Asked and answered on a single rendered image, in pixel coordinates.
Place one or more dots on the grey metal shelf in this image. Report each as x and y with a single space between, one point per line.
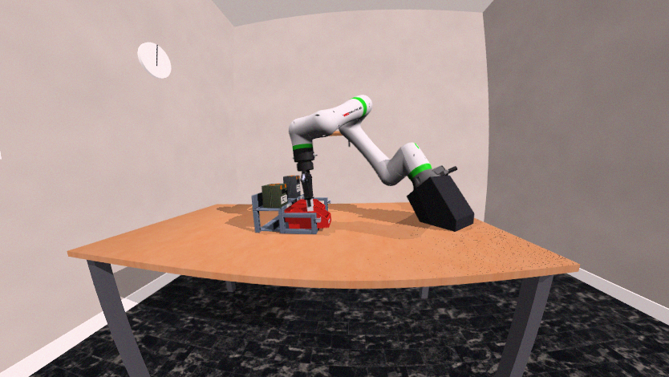
278 223

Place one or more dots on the dark grey case with orange latches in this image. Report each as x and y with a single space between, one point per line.
293 186

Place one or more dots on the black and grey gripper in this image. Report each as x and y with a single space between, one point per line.
307 183

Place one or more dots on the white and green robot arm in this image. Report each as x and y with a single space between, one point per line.
409 159

